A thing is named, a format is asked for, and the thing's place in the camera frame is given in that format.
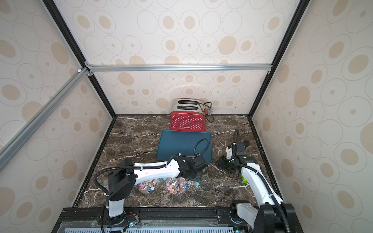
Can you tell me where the teal rectangular tray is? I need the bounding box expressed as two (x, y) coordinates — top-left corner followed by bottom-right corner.
(156, 129), (213, 163)

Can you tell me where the candy ziploc bag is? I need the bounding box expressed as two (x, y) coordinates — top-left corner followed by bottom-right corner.
(165, 178), (190, 196)
(136, 179), (162, 195)
(186, 180), (200, 187)

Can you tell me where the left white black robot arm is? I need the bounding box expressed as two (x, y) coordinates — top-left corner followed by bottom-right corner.
(94, 154), (208, 218)

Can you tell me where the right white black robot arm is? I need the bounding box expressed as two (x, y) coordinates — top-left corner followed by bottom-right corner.
(218, 139), (297, 233)

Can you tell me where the green candy packet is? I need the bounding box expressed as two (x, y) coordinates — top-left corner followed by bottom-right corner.
(241, 174), (248, 184)

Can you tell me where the red polka dot toaster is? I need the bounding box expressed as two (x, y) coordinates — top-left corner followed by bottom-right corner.
(170, 99), (206, 133)

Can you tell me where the horizontal aluminium frame bar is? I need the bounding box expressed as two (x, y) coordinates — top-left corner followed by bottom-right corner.
(88, 64), (272, 72)

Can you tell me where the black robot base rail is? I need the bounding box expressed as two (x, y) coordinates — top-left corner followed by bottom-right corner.
(52, 206), (304, 233)

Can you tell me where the left slanted aluminium frame bar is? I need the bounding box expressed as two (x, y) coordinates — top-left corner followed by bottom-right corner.
(1, 68), (88, 170)

